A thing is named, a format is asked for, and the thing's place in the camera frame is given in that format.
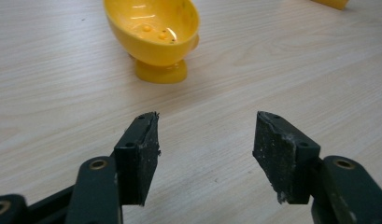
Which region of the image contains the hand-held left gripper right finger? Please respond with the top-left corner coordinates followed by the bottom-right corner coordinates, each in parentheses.
top-left (252, 110), bottom-right (382, 224)

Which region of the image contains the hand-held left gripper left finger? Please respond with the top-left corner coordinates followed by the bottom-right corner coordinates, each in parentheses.
top-left (64, 111), bottom-right (162, 224)

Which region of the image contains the yellow plastic egg cup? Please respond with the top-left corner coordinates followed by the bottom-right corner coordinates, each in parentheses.
top-left (103, 0), bottom-right (201, 84)

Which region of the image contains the yellow plastic object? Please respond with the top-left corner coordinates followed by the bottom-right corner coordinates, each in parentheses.
top-left (310, 0), bottom-right (350, 11)

